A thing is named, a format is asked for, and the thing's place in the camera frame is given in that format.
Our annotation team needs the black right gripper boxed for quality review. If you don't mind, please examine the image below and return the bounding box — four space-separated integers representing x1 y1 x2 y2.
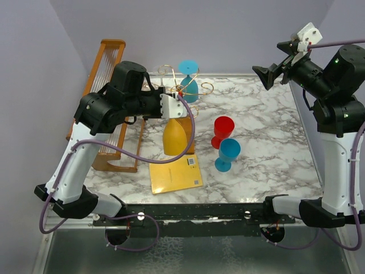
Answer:
254 40 334 99

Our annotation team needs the clear ribbed wine glass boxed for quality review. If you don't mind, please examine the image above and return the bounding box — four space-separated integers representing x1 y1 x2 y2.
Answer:
155 64 173 87

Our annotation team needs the blue plastic wine glass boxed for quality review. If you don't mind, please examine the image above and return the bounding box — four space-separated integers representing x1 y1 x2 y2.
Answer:
178 60 198 103
214 138 241 172

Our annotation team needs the yellow plastic wine glass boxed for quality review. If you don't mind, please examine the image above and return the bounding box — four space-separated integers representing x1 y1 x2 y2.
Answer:
163 119 188 156

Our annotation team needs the red plastic wine glass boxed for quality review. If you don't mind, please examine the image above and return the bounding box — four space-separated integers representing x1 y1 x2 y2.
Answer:
211 116 235 149

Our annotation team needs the blue plastic wine glass front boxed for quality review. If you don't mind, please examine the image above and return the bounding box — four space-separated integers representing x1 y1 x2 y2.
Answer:
214 138 241 172

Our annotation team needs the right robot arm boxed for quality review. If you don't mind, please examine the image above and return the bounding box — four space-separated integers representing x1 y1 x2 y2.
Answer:
253 41 364 228

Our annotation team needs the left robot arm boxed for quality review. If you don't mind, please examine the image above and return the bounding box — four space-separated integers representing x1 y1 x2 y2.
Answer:
34 61 163 225

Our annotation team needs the wooden tiered acrylic shelf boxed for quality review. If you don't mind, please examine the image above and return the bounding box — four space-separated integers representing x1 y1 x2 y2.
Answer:
82 39 138 173

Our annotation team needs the yellow book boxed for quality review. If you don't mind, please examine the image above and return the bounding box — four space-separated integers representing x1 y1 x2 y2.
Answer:
149 155 203 195

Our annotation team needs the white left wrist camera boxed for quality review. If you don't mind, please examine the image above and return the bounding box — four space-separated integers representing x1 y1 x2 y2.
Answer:
160 92 188 119

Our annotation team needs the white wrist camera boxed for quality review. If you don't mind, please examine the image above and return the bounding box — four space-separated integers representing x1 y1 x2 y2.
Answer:
160 92 188 119
290 22 323 53

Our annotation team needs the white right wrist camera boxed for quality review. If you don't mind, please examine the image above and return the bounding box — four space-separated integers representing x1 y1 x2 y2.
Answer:
290 22 323 53

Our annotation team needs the gold wire wine glass rack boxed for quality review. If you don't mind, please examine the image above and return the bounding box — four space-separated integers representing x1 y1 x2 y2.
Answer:
141 64 214 155

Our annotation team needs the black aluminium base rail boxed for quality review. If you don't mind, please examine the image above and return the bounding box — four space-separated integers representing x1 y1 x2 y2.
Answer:
93 203 295 237

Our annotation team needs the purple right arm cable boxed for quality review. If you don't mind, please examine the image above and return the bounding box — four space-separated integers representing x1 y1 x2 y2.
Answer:
261 38 365 251

